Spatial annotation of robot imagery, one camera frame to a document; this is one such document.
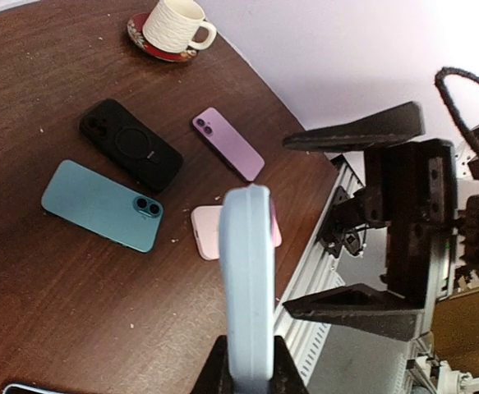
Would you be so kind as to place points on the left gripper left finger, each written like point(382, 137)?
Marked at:
point(214, 377)

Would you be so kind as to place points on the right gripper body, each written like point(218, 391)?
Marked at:
point(412, 187)

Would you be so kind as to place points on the black phone case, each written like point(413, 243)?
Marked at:
point(129, 143)

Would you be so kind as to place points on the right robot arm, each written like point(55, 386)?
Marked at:
point(463, 243)

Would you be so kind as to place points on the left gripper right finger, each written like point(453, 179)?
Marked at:
point(286, 378)

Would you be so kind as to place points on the pink phone case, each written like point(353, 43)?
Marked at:
point(205, 223)

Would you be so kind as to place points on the cream ceramic mug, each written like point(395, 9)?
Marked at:
point(184, 23)

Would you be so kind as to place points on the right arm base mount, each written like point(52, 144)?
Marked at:
point(348, 219)

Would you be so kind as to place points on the dark green phone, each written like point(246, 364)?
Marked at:
point(100, 205)

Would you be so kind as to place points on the purple phone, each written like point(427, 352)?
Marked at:
point(229, 143)

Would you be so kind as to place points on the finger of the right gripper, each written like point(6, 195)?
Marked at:
point(392, 126)
point(363, 308)

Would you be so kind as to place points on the aluminium front rail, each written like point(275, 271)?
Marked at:
point(316, 271)

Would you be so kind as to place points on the blue-cased phone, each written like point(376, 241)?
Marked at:
point(246, 258)
point(17, 388)

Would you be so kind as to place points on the red patterned saucer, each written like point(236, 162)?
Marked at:
point(154, 42)

